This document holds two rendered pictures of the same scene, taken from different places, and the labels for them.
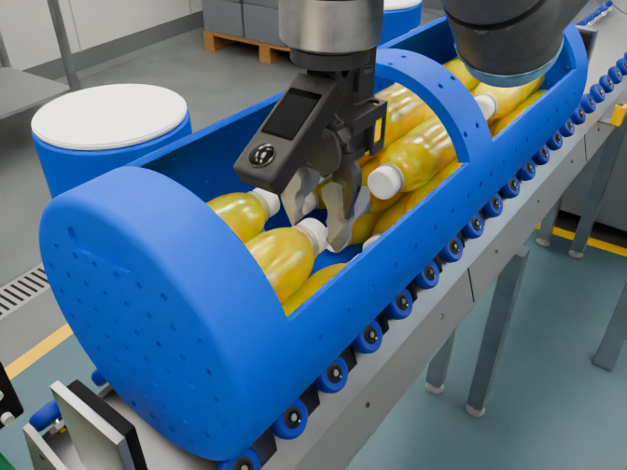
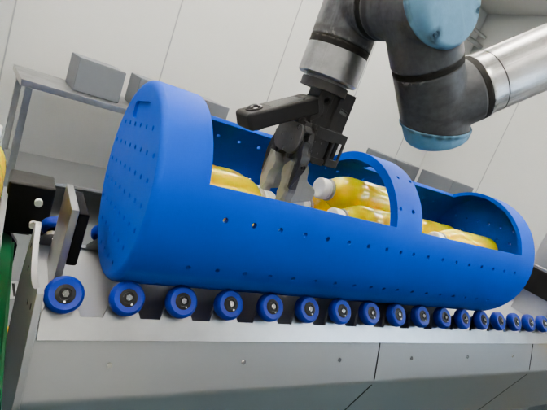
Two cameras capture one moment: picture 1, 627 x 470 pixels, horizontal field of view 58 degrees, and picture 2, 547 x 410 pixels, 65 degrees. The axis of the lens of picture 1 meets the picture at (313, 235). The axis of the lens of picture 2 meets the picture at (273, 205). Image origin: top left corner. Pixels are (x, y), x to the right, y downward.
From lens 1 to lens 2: 0.33 m
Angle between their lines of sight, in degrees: 29
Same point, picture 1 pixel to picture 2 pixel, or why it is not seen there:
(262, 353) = (181, 183)
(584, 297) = not seen: outside the picture
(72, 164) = not seen: hidden behind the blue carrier
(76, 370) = not seen: hidden behind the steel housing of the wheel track
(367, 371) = (256, 334)
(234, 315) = (180, 148)
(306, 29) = (311, 56)
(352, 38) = (333, 68)
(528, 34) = (435, 97)
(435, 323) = (331, 359)
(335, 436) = (205, 359)
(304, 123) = (286, 103)
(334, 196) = (287, 170)
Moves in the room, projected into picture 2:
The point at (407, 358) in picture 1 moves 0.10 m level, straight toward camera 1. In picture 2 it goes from (294, 362) to (259, 381)
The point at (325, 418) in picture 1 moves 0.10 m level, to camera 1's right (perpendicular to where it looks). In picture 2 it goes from (206, 333) to (265, 368)
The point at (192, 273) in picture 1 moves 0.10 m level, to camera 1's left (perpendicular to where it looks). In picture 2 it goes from (174, 115) to (111, 89)
